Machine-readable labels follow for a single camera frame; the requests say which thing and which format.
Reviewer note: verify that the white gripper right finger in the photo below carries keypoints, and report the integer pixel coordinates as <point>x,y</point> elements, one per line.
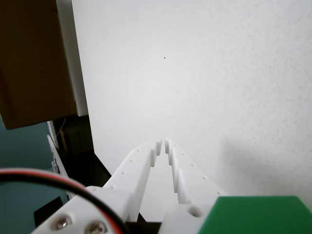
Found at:
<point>190,180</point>

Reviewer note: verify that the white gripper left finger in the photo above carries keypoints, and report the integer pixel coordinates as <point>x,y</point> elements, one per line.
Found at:
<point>131,180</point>

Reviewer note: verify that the brown box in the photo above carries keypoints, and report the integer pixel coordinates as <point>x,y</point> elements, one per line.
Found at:
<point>31,61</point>

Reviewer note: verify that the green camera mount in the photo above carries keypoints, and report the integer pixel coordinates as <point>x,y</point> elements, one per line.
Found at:
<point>256,217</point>

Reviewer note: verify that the white table frame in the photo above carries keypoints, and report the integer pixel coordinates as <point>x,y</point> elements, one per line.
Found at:
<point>58,158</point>

